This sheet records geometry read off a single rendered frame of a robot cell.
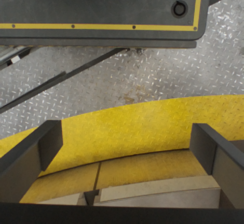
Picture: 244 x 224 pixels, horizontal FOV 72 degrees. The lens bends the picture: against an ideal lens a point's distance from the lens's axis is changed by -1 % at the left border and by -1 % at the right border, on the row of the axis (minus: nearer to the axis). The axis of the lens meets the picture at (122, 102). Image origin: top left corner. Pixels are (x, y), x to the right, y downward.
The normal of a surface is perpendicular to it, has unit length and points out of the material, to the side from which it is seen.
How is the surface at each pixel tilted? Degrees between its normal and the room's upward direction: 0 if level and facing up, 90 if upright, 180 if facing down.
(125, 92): 0
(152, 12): 0
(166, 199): 0
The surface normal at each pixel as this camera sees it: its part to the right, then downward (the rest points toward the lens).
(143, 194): -0.18, -0.95
